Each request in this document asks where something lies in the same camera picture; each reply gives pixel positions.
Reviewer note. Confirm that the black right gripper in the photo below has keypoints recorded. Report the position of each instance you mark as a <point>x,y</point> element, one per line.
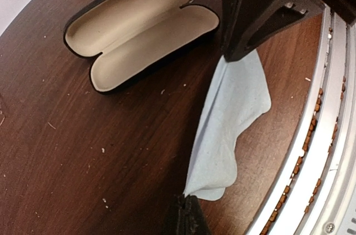
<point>255,21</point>

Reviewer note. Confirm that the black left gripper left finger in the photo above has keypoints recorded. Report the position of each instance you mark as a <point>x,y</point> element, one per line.
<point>174,220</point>

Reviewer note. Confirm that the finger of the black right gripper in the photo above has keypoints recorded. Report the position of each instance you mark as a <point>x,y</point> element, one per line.
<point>230,12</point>

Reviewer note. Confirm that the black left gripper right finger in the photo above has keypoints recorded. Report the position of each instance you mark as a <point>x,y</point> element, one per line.
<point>194,220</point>

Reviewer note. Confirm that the light blue cloth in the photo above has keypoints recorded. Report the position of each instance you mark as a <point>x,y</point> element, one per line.
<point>237,96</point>

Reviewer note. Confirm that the black woven glasses case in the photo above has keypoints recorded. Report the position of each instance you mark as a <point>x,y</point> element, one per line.
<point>124,37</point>

